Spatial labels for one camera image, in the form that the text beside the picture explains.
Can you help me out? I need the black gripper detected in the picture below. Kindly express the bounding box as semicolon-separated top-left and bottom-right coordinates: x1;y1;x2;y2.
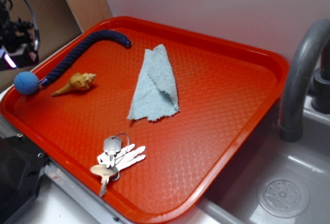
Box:
1;3;34;53

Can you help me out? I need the blue textured ball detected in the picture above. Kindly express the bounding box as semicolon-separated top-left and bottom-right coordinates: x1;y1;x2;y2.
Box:
13;72;39;95

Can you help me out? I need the cardboard panel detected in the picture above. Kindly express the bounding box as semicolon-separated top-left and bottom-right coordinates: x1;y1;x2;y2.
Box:
0;0;113;94

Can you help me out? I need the tan conch seashell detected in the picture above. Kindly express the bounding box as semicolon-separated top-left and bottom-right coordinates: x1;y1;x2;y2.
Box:
52;73;96;97

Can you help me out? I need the light blue cloth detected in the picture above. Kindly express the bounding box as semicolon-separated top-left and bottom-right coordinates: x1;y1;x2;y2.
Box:
127;44;179;122

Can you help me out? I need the silver key bunch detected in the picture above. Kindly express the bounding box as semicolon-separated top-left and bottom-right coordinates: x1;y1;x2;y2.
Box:
90;133;146;197

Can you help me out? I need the red plastic tray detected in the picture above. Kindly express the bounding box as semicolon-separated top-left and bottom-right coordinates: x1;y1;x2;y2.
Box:
1;17;288;223

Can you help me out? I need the grey sink faucet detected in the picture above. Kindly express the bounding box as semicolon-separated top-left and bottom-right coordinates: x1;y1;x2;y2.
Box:
278;19;329;142

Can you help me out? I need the grey sink basin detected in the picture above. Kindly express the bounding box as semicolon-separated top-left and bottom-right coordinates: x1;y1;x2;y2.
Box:
205;105;329;223

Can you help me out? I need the sink drain strainer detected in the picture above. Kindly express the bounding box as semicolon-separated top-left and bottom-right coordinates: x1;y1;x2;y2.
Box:
257;174;310;218

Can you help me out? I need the grey braided cable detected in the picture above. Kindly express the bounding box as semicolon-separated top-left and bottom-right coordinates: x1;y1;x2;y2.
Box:
5;0;41;52

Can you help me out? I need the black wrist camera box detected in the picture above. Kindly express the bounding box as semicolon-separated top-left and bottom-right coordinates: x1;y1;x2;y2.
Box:
1;44;39;71

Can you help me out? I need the dark blue rope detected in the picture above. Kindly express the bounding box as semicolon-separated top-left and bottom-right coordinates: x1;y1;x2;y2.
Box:
38;29;132;88

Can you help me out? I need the dark faucet handle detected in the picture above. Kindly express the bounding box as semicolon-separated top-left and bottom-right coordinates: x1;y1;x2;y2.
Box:
311;43;329;114

